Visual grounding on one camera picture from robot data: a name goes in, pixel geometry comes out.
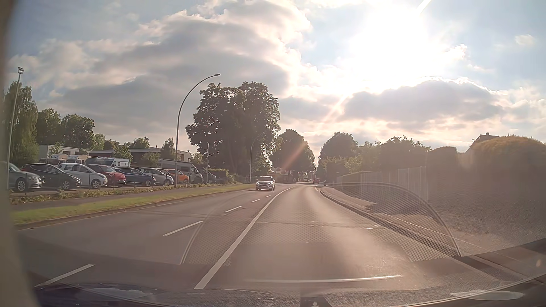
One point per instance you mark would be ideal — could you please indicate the tall trimmed hedge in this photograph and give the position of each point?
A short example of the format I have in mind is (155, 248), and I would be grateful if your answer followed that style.
(495, 170)

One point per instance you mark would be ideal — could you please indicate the metal mesh fence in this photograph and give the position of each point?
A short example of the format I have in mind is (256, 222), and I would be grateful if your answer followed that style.
(392, 181)

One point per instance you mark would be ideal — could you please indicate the grey asphalt road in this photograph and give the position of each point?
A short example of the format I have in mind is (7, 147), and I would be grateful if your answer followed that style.
(298, 221)

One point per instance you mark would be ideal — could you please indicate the low flat-roofed building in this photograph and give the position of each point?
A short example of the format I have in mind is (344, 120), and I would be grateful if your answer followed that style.
(140, 153)

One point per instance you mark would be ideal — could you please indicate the row of trees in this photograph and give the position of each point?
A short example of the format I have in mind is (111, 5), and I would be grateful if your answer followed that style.
(47, 128)

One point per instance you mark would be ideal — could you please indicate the road markings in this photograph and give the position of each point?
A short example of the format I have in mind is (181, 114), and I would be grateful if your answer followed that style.
(230, 248)

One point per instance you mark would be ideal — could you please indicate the pole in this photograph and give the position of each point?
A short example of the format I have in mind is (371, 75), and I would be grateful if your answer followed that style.
(207, 164)

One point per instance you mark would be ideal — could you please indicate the low plant strip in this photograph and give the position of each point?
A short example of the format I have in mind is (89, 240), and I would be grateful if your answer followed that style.
(111, 192)

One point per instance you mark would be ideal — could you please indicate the large dark tree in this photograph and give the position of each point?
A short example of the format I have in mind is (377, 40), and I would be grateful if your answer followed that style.
(234, 123)

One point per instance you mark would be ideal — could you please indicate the car's own bonnet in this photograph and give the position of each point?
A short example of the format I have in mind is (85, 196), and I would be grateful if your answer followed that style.
(273, 298)

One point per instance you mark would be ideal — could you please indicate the row of parked cars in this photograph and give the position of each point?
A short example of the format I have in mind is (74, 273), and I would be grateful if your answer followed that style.
(89, 175)

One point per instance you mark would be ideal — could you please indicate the house roof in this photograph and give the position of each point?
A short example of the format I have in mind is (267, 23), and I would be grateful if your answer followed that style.
(484, 138)

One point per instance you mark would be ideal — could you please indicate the group of trees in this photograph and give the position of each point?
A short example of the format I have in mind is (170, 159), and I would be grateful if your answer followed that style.
(367, 155)

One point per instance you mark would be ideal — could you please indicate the slim lamp post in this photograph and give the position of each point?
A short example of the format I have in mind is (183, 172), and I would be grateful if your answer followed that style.
(251, 160)

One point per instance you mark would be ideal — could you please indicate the grass verge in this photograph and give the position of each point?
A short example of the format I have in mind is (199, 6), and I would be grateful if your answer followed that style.
(85, 208)

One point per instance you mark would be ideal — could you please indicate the grey paved pavement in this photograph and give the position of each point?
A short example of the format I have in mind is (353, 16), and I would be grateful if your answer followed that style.
(426, 221)

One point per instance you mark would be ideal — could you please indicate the silver car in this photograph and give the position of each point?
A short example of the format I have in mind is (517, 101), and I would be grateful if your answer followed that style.
(265, 183)

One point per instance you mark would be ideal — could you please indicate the tall lamp post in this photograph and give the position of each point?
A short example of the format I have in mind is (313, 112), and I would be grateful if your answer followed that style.
(12, 115)

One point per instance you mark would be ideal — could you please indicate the curved lamp post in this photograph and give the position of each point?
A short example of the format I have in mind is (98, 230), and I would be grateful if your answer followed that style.
(178, 128)

